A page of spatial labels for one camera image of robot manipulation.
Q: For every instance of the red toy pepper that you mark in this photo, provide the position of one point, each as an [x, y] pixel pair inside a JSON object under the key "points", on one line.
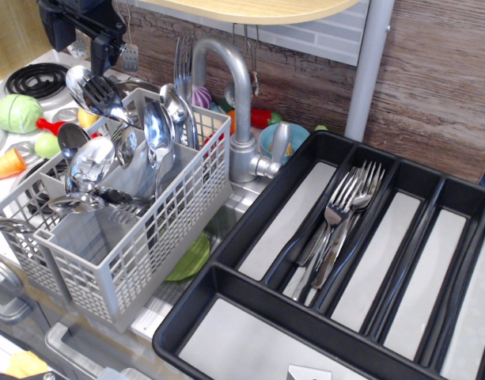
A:
{"points": [[263, 118]]}

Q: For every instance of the large silver spoon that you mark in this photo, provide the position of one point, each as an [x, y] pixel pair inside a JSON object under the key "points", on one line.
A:
{"points": [[90, 165], [160, 141]]}

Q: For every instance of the green toy apple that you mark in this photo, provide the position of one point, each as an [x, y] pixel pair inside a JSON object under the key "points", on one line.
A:
{"points": [[47, 145]]}

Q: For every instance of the silver spoon beside tall fork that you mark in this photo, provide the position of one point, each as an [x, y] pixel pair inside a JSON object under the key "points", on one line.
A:
{"points": [[177, 112]]}

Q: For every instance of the large silver spoon centre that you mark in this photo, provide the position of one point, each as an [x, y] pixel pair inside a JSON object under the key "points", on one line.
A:
{"points": [[160, 141]]}

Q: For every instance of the silver fork in tray right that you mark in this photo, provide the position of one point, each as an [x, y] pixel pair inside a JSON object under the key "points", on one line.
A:
{"points": [[371, 181]]}

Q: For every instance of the silver spoon back left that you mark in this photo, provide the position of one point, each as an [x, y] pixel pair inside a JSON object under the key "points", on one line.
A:
{"points": [[75, 77]]}

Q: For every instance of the black coil stove burner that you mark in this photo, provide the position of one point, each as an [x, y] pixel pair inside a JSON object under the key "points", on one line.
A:
{"points": [[39, 80]]}

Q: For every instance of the small silver spoon middle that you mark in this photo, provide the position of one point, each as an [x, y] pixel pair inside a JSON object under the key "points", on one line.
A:
{"points": [[126, 144]]}

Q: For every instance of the black cutlery tray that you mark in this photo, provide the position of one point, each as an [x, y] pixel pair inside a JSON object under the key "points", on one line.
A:
{"points": [[405, 298]]}

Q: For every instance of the grey plastic cutlery basket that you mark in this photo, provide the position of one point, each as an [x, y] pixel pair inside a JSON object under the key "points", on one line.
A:
{"points": [[104, 262]]}

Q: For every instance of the silver fork in tray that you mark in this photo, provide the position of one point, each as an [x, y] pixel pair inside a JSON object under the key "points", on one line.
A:
{"points": [[334, 213], [371, 181]]}

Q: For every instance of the silver spoon lying low left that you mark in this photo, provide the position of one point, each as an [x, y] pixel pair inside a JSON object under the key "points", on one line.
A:
{"points": [[77, 203]]}

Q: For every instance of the green toy cabbage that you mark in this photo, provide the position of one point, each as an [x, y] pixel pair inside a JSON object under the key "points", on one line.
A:
{"points": [[19, 113]]}

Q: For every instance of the light wooden shelf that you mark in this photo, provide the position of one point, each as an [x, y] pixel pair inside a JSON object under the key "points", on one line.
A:
{"points": [[259, 12]]}

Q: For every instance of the silver curved faucet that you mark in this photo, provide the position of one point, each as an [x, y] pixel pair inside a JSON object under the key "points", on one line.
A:
{"points": [[245, 162]]}

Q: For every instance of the silver fork in tray left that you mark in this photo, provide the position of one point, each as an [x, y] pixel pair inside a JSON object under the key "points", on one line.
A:
{"points": [[334, 213]]}

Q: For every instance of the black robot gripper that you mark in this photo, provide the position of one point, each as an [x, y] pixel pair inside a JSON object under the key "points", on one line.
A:
{"points": [[97, 19]]}

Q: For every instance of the grey metal pole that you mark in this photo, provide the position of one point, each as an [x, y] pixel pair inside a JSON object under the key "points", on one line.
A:
{"points": [[373, 44]]}

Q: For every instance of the tall upright silver fork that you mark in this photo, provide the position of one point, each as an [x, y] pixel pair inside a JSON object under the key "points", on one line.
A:
{"points": [[184, 86]]}

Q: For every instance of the green toy plate in sink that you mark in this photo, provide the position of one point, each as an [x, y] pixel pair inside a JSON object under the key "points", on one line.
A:
{"points": [[192, 261]]}

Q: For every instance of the silver fork lying in basket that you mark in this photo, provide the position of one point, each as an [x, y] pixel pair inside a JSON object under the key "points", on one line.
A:
{"points": [[127, 206]]}

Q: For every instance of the dark silver spoon left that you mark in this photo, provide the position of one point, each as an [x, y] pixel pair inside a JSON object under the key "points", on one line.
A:
{"points": [[71, 137]]}

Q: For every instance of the silver fork with wide head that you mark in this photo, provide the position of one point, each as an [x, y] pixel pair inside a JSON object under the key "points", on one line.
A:
{"points": [[101, 96]]}

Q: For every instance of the silver utensil at left edge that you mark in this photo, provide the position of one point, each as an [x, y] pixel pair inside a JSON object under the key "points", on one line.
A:
{"points": [[16, 226]]}

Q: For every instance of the large silver spoon front left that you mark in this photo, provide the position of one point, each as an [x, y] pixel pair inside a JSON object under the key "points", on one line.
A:
{"points": [[90, 165]]}

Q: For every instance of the hanging metal skimmer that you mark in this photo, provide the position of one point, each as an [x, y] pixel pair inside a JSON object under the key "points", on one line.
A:
{"points": [[80, 48]]}

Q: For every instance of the orange toy carrot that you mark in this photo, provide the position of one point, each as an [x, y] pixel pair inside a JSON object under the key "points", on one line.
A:
{"points": [[11, 163]]}

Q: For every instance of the hanging small metal spatula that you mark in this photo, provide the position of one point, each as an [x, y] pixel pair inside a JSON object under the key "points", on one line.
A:
{"points": [[130, 55]]}

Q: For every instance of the purple white toy onion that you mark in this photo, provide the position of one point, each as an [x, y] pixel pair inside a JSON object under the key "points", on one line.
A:
{"points": [[201, 96]]}

